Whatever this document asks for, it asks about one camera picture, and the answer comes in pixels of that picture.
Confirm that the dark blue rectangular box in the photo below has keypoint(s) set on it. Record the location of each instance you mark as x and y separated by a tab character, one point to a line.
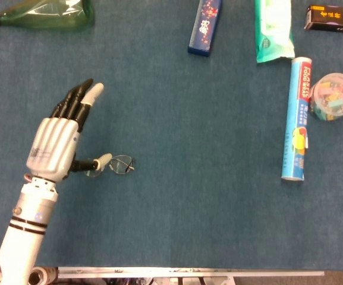
205	26

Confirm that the black wire-frame eyeglasses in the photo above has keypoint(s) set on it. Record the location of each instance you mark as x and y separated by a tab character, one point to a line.
119	167

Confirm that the green wet wipes pack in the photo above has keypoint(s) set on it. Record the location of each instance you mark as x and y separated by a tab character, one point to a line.
273	29

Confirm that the green plastic spray bottle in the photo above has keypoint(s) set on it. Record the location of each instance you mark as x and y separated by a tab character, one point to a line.
46	17

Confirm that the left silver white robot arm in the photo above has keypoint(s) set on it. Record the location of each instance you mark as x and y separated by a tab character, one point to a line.
25	231

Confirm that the blue food wrap roll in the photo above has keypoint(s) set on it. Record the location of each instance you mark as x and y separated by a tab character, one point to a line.
297	118

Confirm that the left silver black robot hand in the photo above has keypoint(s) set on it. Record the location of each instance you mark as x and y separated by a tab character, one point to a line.
52	145

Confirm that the black cardboard box gold print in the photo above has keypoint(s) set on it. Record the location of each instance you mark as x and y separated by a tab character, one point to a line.
328	18

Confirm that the brown tape roll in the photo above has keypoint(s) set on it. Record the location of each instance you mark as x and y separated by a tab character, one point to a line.
45	276

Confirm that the clear jar of coloured clips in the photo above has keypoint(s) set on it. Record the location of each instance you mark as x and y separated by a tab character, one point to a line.
334	96

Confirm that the silver aluminium table rail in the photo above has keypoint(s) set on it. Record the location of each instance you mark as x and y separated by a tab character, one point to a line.
189	271

